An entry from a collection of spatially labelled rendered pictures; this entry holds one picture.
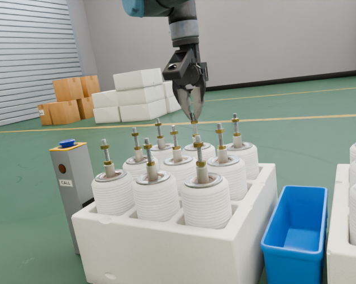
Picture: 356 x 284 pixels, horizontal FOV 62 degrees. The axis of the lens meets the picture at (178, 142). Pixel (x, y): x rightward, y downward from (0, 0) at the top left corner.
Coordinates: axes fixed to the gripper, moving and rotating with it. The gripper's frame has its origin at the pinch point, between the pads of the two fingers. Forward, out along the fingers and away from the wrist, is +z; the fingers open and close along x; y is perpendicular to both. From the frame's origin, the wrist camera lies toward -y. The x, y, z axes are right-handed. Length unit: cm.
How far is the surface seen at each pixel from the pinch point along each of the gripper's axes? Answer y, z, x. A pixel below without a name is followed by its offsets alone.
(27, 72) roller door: 344, -53, 454
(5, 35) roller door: 320, -119, 457
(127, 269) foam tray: -29.9, 27.4, 8.0
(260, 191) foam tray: -11.6, 16.5, -18.4
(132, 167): -14.5, 9.7, 12.6
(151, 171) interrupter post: -23.8, 7.3, 1.6
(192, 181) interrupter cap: -24.5, 9.0, -7.7
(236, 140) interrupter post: -1.3, 6.9, -11.7
